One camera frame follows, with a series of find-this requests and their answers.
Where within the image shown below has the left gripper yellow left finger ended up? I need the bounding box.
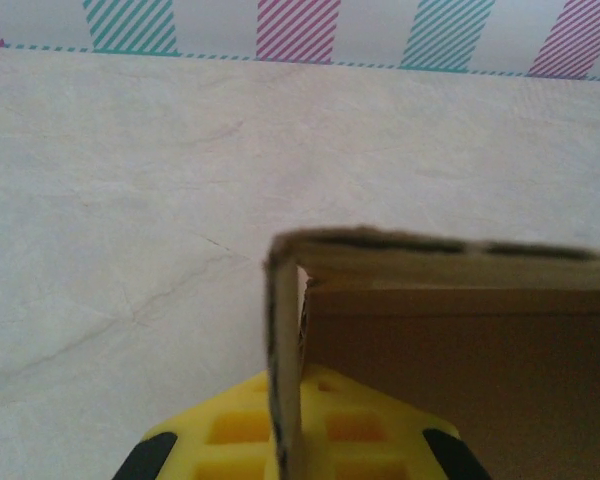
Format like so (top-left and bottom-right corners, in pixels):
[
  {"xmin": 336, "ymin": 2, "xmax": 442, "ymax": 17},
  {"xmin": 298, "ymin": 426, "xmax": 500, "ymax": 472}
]
[{"xmin": 112, "ymin": 370, "xmax": 282, "ymax": 480}]

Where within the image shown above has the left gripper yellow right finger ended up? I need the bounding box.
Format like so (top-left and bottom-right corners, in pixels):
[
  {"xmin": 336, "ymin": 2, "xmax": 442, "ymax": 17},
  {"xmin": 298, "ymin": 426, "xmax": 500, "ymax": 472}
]
[{"xmin": 298, "ymin": 363, "xmax": 491, "ymax": 480}]

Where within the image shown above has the brown cardboard box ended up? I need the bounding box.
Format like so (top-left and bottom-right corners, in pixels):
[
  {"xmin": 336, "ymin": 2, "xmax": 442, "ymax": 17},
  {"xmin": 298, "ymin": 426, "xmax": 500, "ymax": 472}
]
[{"xmin": 262, "ymin": 224, "xmax": 600, "ymax": 480}]

